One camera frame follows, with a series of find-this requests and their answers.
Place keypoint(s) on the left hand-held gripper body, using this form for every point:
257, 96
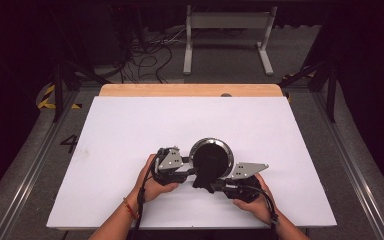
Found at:
170, 160

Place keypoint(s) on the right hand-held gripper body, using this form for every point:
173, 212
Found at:
243, 191

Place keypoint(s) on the black round pan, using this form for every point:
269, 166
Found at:
227, 151

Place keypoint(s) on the person's right hand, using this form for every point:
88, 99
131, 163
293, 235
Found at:
256, 208

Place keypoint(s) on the person's left hand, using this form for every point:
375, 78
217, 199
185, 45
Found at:
153, 191

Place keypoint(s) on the white table cover sheet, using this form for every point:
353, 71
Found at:
130, 126

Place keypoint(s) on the black tripod stand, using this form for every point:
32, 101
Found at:
58, 90
330, 93

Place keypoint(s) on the white metal stand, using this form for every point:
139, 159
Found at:
226, 20

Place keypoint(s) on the aluminium floor rail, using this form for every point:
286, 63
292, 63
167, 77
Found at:
353, 173
30, 173

